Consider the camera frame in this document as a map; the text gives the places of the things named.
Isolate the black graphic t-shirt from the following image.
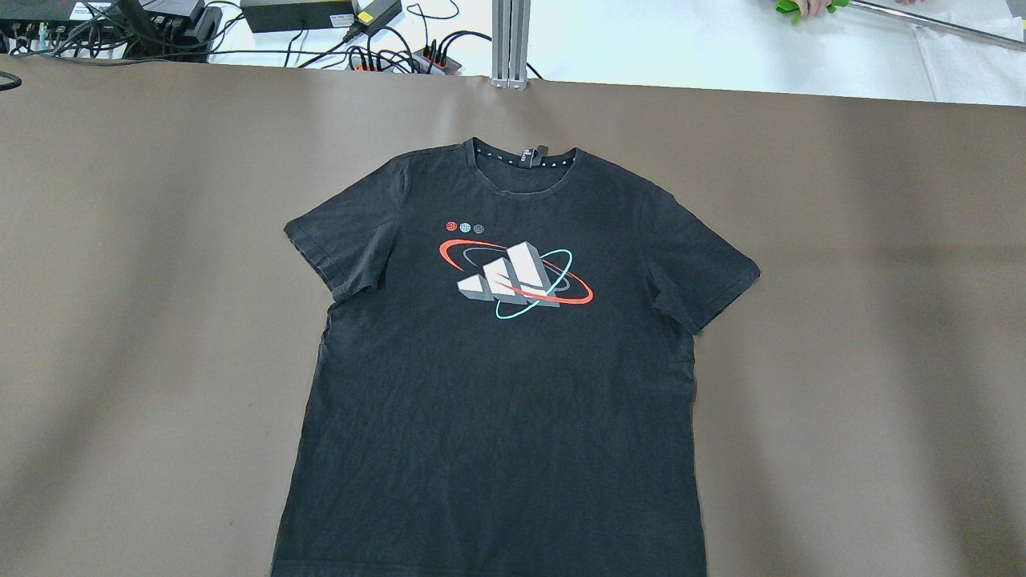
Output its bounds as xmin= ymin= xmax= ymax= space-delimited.
xmin=270 ymin=138 xmax=760 ymax=576

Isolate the black power adapter box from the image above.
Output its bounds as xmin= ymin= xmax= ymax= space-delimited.
xmin=239 ymin=1 xmax=357 ymax=33

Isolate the black electronics hub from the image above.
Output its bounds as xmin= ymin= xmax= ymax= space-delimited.
xmin=1 ymin=1 xmax=224 ymax=62

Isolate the white folded cloth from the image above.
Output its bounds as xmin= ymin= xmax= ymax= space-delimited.
xmin=914 ymin=28 xmax=1025 ymax=107

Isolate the aluminium frame post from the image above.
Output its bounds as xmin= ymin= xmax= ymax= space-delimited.
xmin=491 ymin=0 xmax=531 ymax=91

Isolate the green handled grabber tool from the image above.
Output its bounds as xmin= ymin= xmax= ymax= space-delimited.
xmin=826 ymin=1 xmax=1025 ymax=51

